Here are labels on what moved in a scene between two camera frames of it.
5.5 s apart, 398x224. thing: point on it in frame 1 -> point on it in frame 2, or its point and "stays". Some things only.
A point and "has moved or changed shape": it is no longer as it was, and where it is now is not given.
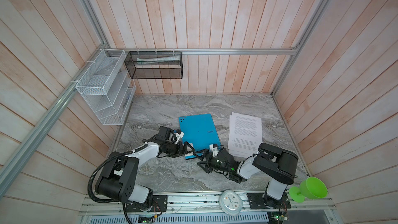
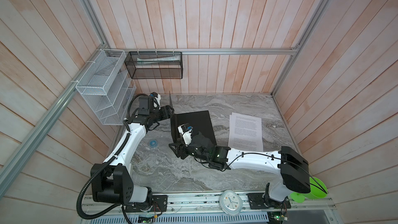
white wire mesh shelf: x=108 y=87 stays
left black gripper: x=179 y=151 -> x=167 y=114
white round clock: x=230 y=203 stays
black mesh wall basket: x=154 y=65 stays
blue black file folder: x=199 y=131 has moved or changed shape
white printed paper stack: x=245 y=135 stays
